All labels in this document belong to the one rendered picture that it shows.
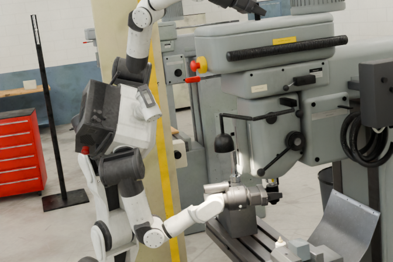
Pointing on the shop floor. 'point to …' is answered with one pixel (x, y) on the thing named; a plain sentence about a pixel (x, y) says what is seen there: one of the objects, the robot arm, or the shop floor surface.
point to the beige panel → (122, 14)
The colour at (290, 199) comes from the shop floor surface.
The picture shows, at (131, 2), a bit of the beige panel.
